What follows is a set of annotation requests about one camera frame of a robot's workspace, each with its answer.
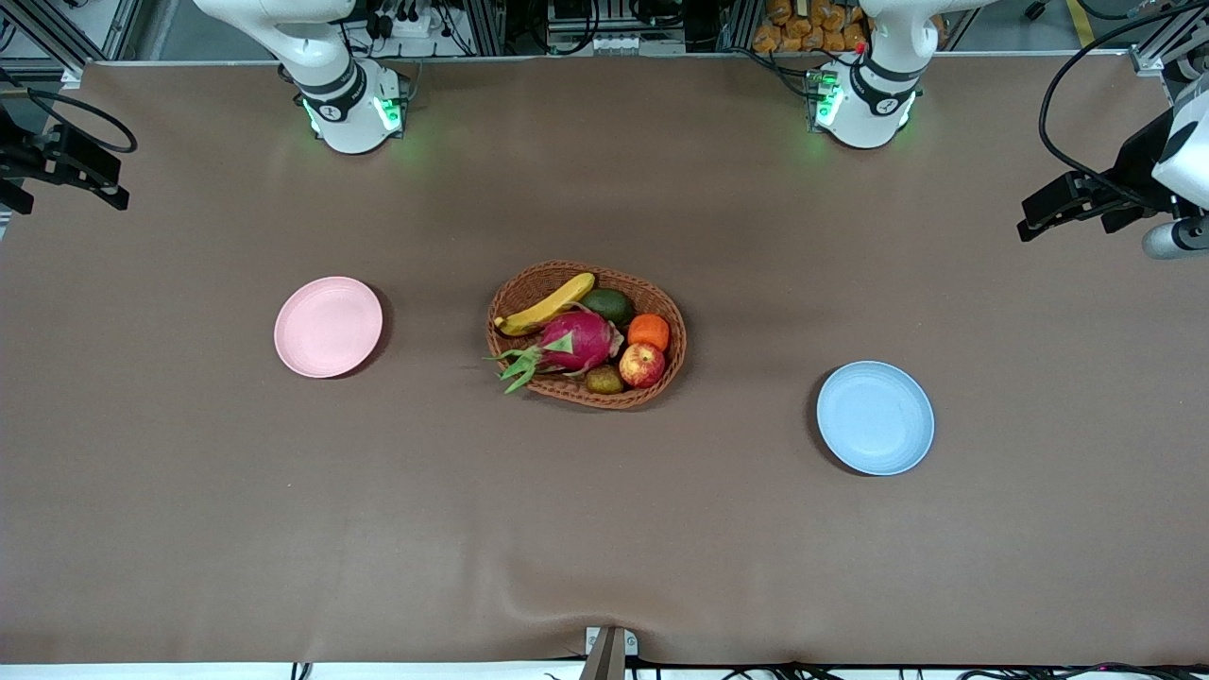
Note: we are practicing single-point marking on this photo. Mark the yellow banana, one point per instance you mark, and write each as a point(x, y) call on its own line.
point(548, 304)

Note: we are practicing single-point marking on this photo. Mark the orange fruit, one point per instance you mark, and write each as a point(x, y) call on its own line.
point(649, 332)

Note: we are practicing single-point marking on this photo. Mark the brown table mat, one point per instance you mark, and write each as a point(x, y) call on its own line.
point(604, 529)

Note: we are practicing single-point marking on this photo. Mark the brown wicker basket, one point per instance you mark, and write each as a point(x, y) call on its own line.
point(656, 300)

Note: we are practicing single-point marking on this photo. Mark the pink dragon fruit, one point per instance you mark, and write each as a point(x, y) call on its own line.
point(581, 340)

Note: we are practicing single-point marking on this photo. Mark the aluminium frame post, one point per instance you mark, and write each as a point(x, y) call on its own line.
point(740, 24)
point(488, 24)

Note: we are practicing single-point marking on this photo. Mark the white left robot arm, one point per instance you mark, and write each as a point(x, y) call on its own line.
point(864, 109)

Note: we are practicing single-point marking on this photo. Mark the bag of orange fruit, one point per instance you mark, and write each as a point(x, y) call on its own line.
point(803, 33)

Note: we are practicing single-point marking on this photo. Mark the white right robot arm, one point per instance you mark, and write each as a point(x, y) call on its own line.
point(345, 113)

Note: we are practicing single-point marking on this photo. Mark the blue plate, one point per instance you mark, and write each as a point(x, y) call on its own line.
point(876, 417)

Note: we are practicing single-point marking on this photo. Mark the white power strip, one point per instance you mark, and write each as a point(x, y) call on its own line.
point(416, 28)

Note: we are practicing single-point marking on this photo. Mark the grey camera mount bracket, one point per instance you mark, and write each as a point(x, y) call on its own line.
point(609, 656)

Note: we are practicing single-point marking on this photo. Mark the green avocado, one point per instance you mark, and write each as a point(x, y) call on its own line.
point(612, 307)

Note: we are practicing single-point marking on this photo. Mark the olive kiwi fruit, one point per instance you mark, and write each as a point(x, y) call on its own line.
point(604, 380)

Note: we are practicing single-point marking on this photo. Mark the aluminium frame profile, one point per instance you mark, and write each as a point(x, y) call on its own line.
point(1157, 59)
point(125, 24)

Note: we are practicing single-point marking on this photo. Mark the red apple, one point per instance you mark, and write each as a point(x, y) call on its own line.
point(642, 365)

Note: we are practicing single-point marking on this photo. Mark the pink plate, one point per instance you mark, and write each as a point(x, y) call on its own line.
point(328, 327)

